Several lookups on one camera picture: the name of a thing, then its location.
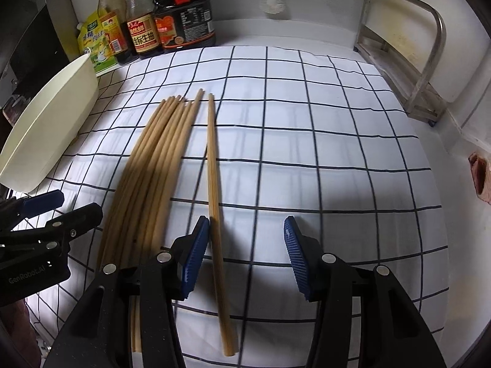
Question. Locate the large dark sauce jug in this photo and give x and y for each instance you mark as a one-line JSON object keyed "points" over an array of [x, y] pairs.
{"points": [[184, 19]]}

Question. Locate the dark kitchen appliance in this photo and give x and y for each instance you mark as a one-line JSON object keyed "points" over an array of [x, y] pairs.
{"points": [[30, 42]]}

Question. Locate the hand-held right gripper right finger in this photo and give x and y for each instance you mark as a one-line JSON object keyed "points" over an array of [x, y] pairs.
{"points": [[297, 260]]}

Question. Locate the yellow-capped oil bottle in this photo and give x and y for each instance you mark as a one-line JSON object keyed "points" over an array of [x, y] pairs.
{"points": [[111, 19]]}

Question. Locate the wooden chopstick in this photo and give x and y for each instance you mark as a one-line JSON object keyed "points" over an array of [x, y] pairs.
{"points": [[213, 184]]}

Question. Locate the white plastic bowl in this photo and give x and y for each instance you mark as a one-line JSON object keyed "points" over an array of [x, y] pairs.
{"points": [[50, 122]]}

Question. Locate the red-label soy sauce bottle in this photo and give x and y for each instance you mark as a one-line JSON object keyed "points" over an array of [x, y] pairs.
{"points": [[142, 30]]}

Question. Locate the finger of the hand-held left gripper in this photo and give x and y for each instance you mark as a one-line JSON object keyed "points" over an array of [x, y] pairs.
{"points": [[44, 200], [82, 214]]}

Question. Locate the person's left hand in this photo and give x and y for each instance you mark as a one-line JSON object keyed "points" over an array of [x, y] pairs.
{"points": [[17, 333]]}

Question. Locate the yellow seasoning pouch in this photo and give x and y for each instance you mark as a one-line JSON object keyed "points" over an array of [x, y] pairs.
{"points": [[94, 46]]}

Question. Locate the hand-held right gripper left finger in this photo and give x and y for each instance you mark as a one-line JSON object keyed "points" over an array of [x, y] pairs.
{"points": [[195, 257]]}

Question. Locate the steel board rack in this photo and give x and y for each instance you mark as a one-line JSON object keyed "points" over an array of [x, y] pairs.
{"points": [[427, 76]]}

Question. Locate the white black-checked cloth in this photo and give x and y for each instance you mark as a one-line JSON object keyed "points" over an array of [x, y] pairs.
{"points": [[307, 153]]}

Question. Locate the pile of wooden chopsticks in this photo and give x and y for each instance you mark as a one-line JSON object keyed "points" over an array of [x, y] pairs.
{"points": [[153, 168]]}

